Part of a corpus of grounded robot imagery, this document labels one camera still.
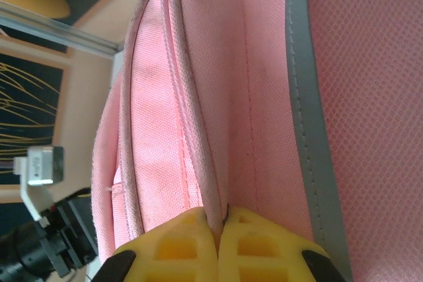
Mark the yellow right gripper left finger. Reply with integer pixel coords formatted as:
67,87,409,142
114,207,220,282

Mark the pink student backpack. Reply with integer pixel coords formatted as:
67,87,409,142
91,0,423,282

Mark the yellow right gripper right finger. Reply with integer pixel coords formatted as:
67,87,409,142
218,205,328,282

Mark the aluminium frame post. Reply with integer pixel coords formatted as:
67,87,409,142
0,0,120,61

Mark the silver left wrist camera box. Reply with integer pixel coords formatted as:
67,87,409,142
13,145,65,187

